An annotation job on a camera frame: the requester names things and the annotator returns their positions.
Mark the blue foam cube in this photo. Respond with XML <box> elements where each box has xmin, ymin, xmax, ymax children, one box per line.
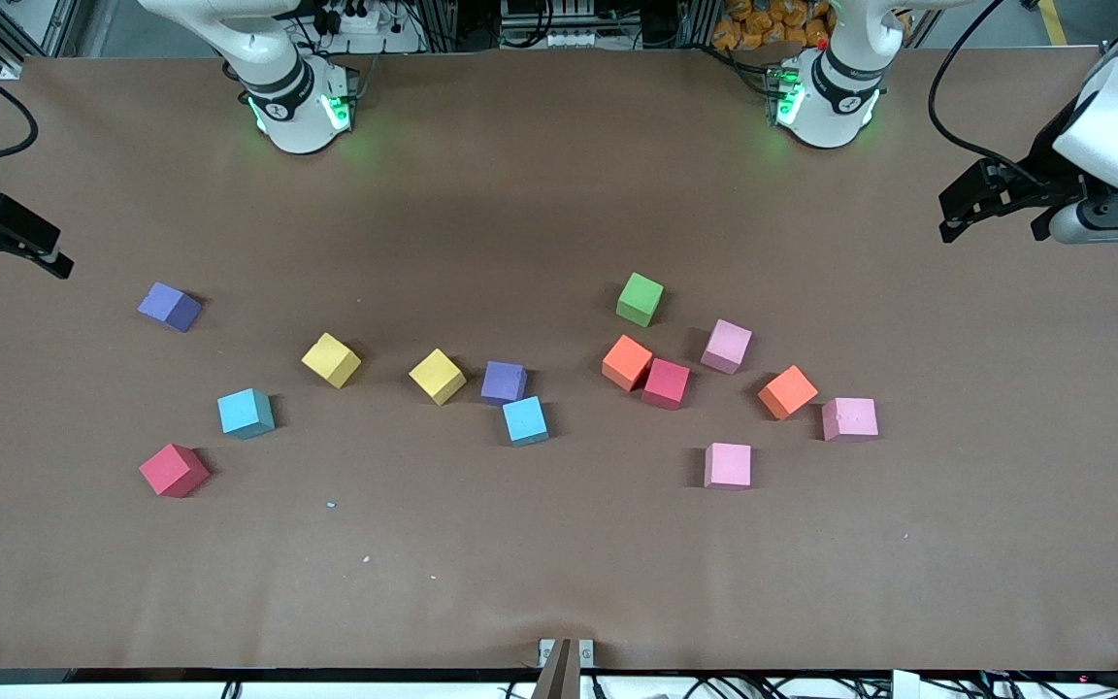
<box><xmin>217</xmin><ymin>387</ymin><xmax>277</xmax><ymax>441</ymax></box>
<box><xmin>502</xmin><ymin>395</ymin><xmax>550</xmax><ymax>448</ymax></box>

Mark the pink foam cube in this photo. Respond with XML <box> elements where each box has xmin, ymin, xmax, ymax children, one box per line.
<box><xmin>700</xmin><ymin>318</ymin><xmax>754</xmax><ymax>376</ymax></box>
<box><xmin>821</xmin><ymin>396</ymin><xmax>880</xmax><ymax>444</ymax></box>
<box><xmin>704</xmin><ymin>442</ymin><xmax>753</xmax><ymax>491</ymax></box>

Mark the yellow foam cube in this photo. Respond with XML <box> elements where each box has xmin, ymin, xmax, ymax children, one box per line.
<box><xmin>301</xmin><ymin>332</ymin><xmax>363</xmax><ymax>390</ymax></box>
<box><xmin>409</xmin><ymin>348</ymin><xmax>468</xmax><ymax>407</ymax></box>

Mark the green foam cube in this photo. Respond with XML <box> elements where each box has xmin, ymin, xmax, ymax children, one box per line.
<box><xmin>615</xmin><ymin>272</ymin><xmax>666</xmax><ymax>328</ymax></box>

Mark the orange foam cube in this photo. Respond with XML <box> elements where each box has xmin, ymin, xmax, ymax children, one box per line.
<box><xmin>601</xmin><ymin>334</ymin><xmax>654</xmax><ymax>393</ymax></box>
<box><xmin>757</xmin><ymin>364</ymin><xmax>820</xmax><ymax>421</ymax></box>

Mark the purple foam cube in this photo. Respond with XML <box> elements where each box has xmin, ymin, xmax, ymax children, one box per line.
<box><xmin>480</xmin><ymin>360</ymin><xmax>529</xmax><ymax>407</ymax></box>
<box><xmin>137</xmin><ymin>282</ymin><xmax>204</xmax><ymax>334</ymax></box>

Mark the red foam cube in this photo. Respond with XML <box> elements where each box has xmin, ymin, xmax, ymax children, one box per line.
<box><xmin>641</xmin><ymin>357</ymin><xmax>692</xmax><ymax>411</ymax></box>
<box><xmin>139</xmin><ymin>443</ymin><xmax>212</xmax><ymax>499</ymax></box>

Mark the orange mesh bag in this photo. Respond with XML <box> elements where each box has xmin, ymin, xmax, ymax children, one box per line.
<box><xmin>711</xmin><ymin>0</ymin><xmax>837</xmax><ymax>51</ymax></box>

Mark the white power strip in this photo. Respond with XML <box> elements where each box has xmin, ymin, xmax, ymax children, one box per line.
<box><xmin>310</xmin><ymin>0</ymin><xmax>397</xmax><ymax>36</ymax></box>

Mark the white electronic device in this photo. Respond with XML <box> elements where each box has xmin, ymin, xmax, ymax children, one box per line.
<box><xmin>499</xmin><ymin>0</ymin><xmax>601</xmax><ymax>50</ymax></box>

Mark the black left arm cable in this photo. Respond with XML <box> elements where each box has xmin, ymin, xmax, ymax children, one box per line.
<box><xmin>928</xmin><ymin>0</ymin><xmax>1055</xmax><ymax>185</ymax></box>

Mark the aluminium frame post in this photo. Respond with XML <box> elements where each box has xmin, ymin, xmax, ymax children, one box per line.
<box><xmin>673</xmin><ymin>0</ymin><xmax>721</xmax><ymax>50</ymax></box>
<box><xmin>420</xmin><ymin>0</ymin><xmax>463</xmax><ymax>51</ymax></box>

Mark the grey metal bracket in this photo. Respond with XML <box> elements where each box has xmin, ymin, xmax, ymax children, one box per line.
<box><xmin>538</xmin><ymin>638</ymin><xmax>596</xmax><ymax>699</ymax></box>

